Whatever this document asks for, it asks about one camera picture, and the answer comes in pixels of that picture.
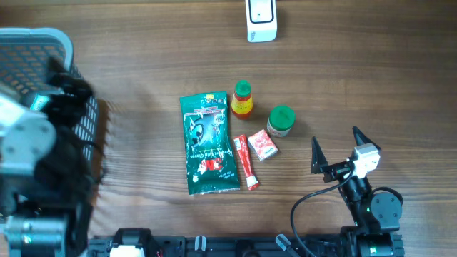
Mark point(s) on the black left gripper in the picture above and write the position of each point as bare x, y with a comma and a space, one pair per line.
62, 103

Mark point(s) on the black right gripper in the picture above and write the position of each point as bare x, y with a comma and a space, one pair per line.
335, 171

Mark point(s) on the green lid jar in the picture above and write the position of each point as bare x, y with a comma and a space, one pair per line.
281, 120

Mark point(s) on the red white small box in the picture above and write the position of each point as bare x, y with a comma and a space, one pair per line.
262, 145

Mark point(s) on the red sauce sachet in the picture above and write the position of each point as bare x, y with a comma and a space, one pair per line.
241, 146

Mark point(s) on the red yellow sauce bottle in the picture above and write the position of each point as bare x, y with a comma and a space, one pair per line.
242, 101

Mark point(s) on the green glove packet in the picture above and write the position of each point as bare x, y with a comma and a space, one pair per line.
210, 163

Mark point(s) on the pale green wipes packet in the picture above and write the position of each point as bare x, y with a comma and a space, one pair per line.
39, 102

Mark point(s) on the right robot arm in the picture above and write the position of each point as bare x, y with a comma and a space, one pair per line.
376, 212

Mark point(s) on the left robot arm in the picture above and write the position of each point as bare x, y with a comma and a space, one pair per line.
46, 181

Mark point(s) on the white barcode scanner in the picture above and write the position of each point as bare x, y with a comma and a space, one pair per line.
261, 20

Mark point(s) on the grey plastic basket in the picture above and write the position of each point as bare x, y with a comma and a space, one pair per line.
37, 128

